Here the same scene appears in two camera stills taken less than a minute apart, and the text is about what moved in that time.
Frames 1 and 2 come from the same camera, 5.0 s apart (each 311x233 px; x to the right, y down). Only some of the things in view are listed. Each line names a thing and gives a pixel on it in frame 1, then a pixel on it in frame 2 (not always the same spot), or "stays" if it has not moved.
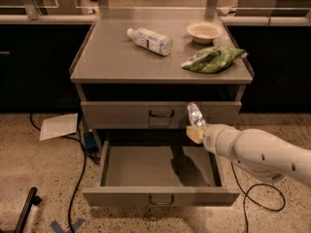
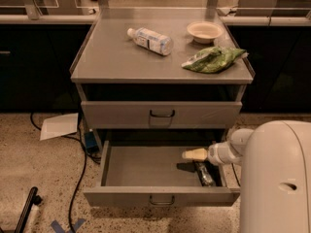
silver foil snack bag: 195,116 -> 204,174
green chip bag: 214,59 stays
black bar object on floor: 32,198 stays
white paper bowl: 204,32 stays
